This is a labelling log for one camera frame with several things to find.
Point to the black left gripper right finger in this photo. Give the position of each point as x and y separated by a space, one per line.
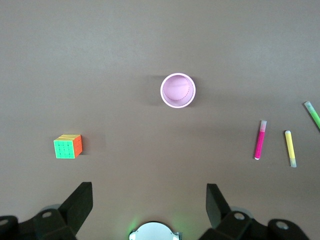
220 210

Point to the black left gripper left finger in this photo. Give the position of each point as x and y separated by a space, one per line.
75 205

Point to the pink marker with clear cap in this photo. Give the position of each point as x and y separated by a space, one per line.
260 142

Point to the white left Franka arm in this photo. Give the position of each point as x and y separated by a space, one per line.
155 232

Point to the multicoloured puzzle cube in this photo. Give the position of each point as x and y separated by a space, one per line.
65 148

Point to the yellow marker with clear cap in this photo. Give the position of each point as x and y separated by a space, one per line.
290 147

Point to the pink plastic cup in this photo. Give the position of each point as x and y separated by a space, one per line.
175 100

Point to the green marker with clear cap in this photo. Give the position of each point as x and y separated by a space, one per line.
313 113

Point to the brown table cover mat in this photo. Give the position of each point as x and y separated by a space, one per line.
100 50

